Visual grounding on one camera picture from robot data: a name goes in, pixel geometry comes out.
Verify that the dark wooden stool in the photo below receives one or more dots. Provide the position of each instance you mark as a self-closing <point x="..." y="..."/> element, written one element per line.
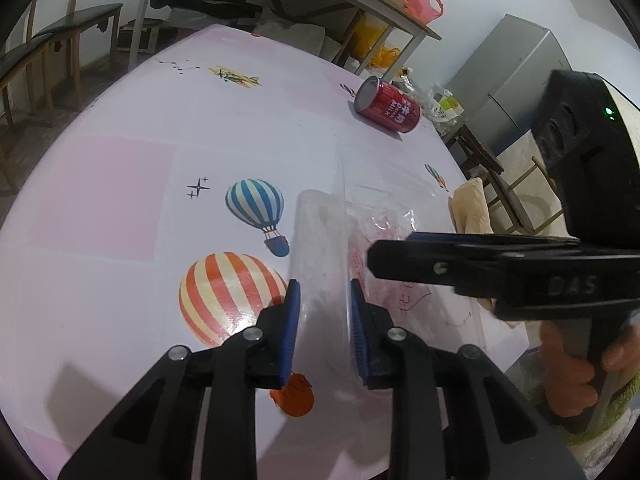
<point x="472" y="142"/>

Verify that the beige cloth sack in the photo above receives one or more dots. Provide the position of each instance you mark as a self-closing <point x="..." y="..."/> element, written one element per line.
<point x="295" y="32"/>

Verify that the black cloth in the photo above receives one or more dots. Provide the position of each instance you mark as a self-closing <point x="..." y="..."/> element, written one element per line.
<point x="200" y="2"/>

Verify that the pink printed tablecloth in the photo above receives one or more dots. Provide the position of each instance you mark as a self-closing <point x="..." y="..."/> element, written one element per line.
<point x="125" y="185"/>

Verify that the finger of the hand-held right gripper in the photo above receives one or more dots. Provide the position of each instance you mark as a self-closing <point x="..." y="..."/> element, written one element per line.
<point x="475" y="239"/>
<point x="425" y="262"/>

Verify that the person's right hand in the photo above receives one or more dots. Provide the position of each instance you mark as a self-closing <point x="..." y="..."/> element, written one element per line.
<point x="562" y="375"/>

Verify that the grey refrigerator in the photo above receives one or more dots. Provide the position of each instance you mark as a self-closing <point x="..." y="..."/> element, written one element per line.
<point x="510" y="70"/>

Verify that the yellow plastic bag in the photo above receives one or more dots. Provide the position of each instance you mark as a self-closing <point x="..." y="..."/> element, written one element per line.
<point x="370" y="35"/>

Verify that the clear pink print plastic bag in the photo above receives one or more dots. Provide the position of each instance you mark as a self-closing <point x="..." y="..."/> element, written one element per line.
<point x="395" y="220"/>

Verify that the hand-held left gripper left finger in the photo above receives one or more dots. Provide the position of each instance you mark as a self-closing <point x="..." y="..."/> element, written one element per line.
<point x="290" y="330"/>

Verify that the green white carton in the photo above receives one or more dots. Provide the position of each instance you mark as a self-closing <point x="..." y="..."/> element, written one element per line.
<point x="449" y="105"/>

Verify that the heap of clear plastic bags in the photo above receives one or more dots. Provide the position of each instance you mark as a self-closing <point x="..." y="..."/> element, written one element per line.
<point x="422" y="95"/>

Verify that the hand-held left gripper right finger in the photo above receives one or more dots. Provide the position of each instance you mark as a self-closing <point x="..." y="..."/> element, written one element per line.
<point x="359" y="330"/>

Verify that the red drink can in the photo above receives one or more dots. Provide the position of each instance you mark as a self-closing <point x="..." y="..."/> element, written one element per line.
<point x="392" y="107"/>

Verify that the brown paper bag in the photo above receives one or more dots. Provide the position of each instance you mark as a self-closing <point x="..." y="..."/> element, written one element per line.
<point x="470" y="205"/>

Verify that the red plastic bag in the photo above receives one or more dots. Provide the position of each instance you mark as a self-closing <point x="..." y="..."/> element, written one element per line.
<point x="417" y="2"/>

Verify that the wooden chair black seat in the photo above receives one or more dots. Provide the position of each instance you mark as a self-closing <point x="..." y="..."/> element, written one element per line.
<point x="80" y="15"/>
<point x="20" y="55"/>
<point x="537" y="210"/>

